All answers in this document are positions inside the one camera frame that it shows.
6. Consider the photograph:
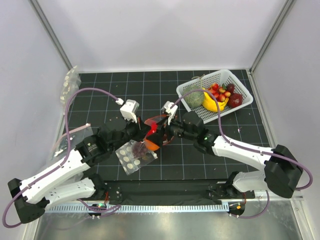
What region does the white slotted cable duct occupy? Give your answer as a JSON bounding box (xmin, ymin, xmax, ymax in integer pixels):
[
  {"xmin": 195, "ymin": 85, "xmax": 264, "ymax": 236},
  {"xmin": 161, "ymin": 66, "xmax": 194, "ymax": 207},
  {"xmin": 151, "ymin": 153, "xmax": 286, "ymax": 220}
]
[{"xmin": 46, "ymin": 202, "xmax": 229, "ymax": 214}]

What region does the purple cable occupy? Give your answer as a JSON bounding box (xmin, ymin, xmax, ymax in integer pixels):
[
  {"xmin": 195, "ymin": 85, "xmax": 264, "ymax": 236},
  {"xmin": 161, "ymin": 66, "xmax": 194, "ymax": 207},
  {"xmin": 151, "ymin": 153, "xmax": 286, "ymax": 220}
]
[
  {"xmin": 1, "ymin": 87, "xmax": 125, "ymax": 229},
  {"xmin": 172, "ymin": 89, "xmax": 313, "ymax": 221}
]

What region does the white plastic fruit basket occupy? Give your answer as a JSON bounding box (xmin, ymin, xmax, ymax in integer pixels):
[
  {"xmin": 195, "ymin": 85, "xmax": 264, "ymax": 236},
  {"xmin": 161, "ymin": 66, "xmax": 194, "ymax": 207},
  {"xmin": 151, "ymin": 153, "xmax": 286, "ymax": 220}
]
[{"xmin": 176, "ymin": 69, "xmax": 254, "ymax": 124}]

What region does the dark red apple right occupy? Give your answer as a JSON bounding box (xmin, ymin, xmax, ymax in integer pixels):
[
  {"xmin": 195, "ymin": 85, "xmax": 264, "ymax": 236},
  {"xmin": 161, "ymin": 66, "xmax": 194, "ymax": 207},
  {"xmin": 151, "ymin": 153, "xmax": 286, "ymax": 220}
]
[{"xmin": 227, "ymin": 93, "xmax": 243, "ymax": 108}]

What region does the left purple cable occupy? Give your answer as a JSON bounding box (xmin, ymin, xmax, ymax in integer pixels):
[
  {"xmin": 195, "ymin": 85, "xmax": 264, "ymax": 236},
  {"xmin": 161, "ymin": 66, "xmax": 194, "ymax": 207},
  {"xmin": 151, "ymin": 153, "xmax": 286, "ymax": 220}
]
[{"xmin": 1, "ymin": 87, "xmax": 125, "ymax": 229}]

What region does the dark red plum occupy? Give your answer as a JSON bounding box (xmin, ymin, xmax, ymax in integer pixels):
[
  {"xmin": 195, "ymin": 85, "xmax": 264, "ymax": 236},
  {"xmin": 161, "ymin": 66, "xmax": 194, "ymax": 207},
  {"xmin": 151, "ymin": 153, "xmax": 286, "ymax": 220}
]
[{"xmin": 226, "ymin": 83, "xmax": 235, "ymax": 94}]

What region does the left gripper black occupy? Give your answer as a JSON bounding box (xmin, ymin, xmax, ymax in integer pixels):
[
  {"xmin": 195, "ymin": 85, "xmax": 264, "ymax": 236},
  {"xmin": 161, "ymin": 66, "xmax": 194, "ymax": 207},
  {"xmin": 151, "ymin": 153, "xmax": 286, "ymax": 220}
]
[{"xmin": 109, "ymin": 113, "xmax": 152, "ymax": 153}]

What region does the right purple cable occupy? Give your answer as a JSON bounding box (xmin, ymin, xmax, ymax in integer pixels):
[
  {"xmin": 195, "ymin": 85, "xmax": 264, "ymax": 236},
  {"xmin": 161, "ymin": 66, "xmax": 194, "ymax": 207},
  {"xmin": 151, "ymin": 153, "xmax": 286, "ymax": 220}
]
[{"xmin": 172, "ymin": 89, "xmax": 313, "ymax": 221}]

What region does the red pepper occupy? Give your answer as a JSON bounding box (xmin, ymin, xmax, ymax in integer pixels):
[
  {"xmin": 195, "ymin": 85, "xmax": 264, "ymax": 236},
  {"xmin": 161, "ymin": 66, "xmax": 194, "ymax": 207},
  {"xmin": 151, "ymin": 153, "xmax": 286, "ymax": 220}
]
[{"xmin": 148, "ymin": 122, "xmax": 158, "ymax": 135}]

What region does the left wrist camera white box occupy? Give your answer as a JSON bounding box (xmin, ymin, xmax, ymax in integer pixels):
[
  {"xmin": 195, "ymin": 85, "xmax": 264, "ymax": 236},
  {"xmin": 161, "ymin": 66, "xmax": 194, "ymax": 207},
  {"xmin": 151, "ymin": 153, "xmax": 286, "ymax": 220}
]
[{"xmin": 120, "ymin": 99, "xmax": 140, "ymax": 123}]

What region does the crumpled clear bag left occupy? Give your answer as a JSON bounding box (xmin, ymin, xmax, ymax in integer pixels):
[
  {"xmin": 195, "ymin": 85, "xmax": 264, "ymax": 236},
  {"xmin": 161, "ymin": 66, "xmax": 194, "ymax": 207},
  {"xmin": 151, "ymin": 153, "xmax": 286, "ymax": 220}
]
[{"xmin": 46, "ymin": 123, "xmax": 93, "ymax": 166}]

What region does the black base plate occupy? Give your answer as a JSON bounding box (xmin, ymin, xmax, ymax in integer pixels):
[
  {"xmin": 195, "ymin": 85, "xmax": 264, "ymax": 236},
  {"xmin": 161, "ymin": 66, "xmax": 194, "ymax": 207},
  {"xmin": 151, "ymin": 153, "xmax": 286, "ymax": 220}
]
[{"xmin": 81, "ymin": 179, "xmax": 255, "ymax": 206}]

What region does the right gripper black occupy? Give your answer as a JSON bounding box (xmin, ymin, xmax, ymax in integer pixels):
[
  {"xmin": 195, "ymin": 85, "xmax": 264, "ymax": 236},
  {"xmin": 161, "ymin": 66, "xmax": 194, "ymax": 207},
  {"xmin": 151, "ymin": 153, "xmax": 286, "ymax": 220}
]
[{"xmin": 146, "ymin": 113, "xmax": 196, "ymax": 147}]

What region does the left aluminium frame post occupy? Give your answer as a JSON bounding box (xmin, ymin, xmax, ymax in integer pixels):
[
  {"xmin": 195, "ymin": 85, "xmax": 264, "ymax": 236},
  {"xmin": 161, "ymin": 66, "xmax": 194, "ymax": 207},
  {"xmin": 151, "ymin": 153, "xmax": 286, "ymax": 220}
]
[{"xmin": 28, "ymin": 0, "xmax": 73, "ymax": 70}]

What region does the purple grape bunch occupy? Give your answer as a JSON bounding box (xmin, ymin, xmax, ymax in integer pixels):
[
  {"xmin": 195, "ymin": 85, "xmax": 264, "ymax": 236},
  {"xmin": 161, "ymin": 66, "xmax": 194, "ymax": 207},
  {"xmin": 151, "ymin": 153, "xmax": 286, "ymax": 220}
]
[{"xmin": 131, "ymin": 142, "xmax": 148, "ymax": 159}]

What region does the clear zip bag red zipper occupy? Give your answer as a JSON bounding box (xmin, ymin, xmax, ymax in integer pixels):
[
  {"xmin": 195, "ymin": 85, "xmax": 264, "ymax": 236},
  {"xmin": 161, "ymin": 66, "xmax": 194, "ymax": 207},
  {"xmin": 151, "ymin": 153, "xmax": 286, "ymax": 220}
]
[{"xmin": 132, "ymin": 114, "xmax": 174, "ymax": 159}]

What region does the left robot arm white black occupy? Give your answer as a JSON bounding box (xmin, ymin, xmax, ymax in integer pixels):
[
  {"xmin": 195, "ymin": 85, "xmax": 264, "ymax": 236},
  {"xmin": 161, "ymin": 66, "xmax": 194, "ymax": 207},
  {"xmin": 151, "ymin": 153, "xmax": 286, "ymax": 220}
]
[{"xmin": 7, "ymin": 118, "xmax": 151, "ymax": 224}]

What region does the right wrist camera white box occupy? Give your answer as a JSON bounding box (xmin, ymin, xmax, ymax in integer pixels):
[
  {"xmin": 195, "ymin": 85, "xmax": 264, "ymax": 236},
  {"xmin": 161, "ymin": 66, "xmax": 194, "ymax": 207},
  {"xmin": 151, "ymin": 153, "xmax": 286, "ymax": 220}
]
[{"xmin": 161, "ymin": 101, "xmax": 178, "ymax": 126}]

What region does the black grid cutting mat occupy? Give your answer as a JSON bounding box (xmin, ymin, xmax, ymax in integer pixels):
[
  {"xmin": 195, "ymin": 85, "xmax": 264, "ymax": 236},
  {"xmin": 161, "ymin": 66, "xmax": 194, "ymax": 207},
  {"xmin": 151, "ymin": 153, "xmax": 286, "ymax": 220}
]
[{"xmin": 68, "ymin": 70, "xmax": 270, "ymax": 181}]

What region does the bag of white discs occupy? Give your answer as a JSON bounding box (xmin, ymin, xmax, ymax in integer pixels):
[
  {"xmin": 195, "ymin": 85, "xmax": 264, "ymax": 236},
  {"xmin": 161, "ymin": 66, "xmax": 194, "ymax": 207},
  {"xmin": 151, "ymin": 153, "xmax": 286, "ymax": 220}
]
[{"xmin": 115, "ymin": 140, "xmax": 158, "ymax": 176}]

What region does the clear bag at wall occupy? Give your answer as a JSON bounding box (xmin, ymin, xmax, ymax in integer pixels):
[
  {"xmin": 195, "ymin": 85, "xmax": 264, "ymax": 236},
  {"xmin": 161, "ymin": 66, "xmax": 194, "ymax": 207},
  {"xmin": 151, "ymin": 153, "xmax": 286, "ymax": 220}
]
[{"xmin": 60, "ymin": 65, "xmax": 82, "ymax": 116}]

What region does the yellow banana bunch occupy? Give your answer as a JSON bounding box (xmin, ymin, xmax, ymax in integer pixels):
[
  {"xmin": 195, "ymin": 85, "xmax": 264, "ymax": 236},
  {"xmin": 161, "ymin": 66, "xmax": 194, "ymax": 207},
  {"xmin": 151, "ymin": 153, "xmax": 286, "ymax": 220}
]
[{"xmin": 202, "ymin": 89, "xmax": 229, "ymax": 113}]

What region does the orange fruit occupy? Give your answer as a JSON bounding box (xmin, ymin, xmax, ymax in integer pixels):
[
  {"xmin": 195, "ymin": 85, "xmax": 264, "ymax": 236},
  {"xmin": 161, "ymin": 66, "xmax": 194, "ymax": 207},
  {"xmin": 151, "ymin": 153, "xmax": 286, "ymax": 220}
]
[{"xmin": 144, "ymin": 139, "xmax": 160, "ymax": 152}]

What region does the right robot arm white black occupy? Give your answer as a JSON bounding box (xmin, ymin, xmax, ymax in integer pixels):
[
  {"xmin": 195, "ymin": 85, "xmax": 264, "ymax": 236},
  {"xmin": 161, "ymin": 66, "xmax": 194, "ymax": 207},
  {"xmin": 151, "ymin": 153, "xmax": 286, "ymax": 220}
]
[{"xmin": 145, "ymin": 111, "xmax": 303, "ymax": 199}]

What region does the right aluminium frame post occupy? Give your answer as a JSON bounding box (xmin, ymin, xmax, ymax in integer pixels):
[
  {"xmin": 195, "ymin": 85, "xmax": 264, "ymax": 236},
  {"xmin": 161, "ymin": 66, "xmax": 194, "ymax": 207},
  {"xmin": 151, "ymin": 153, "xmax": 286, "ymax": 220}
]
[{"xmin": 248, "ymin": 0, "xmax": 298, "ymax": 74}]

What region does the green netted melon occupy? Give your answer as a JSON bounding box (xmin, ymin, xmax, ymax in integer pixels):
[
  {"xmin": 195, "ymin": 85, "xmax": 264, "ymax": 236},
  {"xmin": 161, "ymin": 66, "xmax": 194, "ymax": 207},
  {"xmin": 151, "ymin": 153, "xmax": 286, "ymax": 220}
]
[{"xmin": 182, "ymin": 85, "xmax": 205, "ymax": 109}]

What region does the aluminium frame post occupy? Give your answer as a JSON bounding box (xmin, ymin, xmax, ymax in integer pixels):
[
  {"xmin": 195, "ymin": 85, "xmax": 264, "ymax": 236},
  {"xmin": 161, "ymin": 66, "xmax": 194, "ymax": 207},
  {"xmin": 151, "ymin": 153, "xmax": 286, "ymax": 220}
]
[
  {"xmin": 28, "ymin": 0, "xmax": 73, "ymax": 70},
  {"xmin": 248, "ymin": 0, "xmax": 298, "ymax": 74}
]

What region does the small strawberries pile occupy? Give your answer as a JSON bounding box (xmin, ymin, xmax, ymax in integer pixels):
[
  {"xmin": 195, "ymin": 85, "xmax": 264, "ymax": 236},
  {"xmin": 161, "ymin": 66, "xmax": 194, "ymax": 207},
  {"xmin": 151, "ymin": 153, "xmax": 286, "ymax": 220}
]
[{"xmin": 208, "ymin": 83, "xmax": 232, "ymax": 103}]

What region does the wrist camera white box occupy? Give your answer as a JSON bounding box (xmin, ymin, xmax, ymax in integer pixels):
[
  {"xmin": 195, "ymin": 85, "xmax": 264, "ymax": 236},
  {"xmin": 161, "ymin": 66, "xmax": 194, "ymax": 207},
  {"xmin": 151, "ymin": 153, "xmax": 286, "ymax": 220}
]
[
  {"xmin": 161, "ymin": 101, "xmax": 178, "ymax": 126},
  {"xmin": 120, "ymin": 99, "xmax": 140, "ymax": 123}
]

